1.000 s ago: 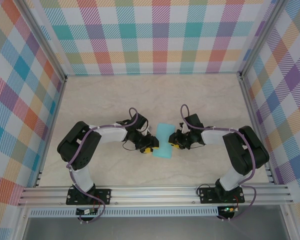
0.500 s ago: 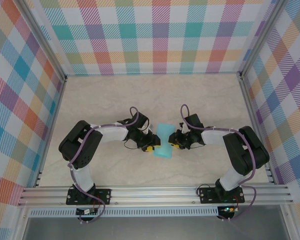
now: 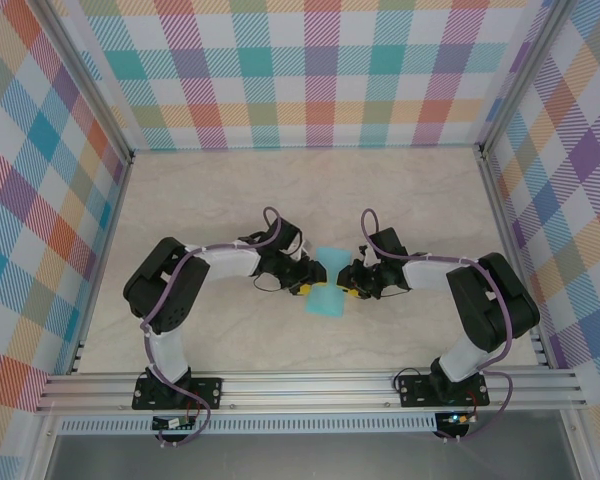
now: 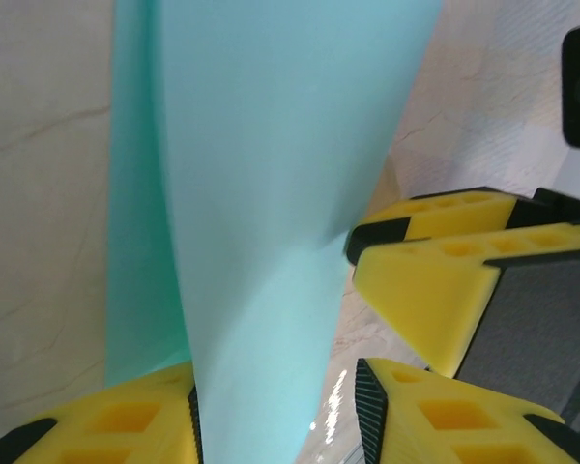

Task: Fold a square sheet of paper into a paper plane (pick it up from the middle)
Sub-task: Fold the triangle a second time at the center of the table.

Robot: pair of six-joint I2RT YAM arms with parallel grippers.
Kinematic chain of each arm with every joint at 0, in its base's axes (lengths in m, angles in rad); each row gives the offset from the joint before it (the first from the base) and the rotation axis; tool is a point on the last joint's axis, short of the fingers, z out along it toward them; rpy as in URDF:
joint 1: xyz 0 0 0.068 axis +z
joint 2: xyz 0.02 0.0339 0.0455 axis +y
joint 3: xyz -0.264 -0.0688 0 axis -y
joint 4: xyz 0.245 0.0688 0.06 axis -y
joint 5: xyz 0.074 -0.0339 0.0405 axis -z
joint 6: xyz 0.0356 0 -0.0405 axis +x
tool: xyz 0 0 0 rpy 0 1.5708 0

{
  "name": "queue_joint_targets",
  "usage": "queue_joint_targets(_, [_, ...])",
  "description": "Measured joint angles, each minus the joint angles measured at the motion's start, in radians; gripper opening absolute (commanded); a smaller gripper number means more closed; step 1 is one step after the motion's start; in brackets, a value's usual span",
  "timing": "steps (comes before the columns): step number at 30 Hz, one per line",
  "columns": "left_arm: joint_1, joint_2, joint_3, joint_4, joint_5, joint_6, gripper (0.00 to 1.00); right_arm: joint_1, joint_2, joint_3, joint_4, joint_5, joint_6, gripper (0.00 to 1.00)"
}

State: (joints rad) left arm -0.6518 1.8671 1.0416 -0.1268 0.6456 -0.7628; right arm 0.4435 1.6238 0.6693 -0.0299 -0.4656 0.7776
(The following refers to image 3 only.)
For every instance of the light blue paper sheet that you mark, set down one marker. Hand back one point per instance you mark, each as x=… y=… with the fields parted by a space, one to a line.
x=325 y=305

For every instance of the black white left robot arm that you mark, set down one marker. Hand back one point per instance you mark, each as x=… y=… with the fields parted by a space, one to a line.
x=160 y=287

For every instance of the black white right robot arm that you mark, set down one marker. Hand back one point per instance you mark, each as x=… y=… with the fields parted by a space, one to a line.
x=490 y=305

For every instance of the grey metal sheet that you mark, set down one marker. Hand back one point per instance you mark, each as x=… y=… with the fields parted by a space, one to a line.
x=305 y=457

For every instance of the aluminium mounting rail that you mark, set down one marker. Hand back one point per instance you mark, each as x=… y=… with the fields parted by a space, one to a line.
x=305 y=392

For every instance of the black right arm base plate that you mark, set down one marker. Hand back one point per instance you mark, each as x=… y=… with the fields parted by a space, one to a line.
x=415 y=390

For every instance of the aluminium side rail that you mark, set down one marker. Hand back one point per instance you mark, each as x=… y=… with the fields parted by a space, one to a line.
x=100 y=260
x=512 y=260

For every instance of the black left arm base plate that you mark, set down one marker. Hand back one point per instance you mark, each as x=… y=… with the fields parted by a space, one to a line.
x=210 y=392

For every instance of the aluminium frame post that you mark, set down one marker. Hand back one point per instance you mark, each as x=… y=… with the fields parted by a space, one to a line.
x=87 y=85
x=525 y=75

